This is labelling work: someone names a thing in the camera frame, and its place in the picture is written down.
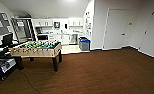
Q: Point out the wide white drawer unit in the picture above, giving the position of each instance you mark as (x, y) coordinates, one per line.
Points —
(50, 37)

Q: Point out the wall light switch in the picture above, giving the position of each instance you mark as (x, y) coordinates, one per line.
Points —
(130, 23)

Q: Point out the black wheeled cart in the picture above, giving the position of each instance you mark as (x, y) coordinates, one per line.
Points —
(0, 68)

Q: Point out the stainless steel refrigerator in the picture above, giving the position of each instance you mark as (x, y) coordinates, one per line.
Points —
(23, 30)

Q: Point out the long white wall cabinet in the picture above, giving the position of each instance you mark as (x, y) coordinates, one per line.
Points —
(42, 22)

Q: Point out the black built-in oven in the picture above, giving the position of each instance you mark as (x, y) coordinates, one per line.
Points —
(42, 37)

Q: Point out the white door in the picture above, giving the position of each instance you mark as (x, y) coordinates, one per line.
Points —
(116, 30)

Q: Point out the wooden foosball table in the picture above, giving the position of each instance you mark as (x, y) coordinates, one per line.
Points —
(36, 50)

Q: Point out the blue lid waste bin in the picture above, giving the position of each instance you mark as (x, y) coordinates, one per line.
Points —
(85, 45)

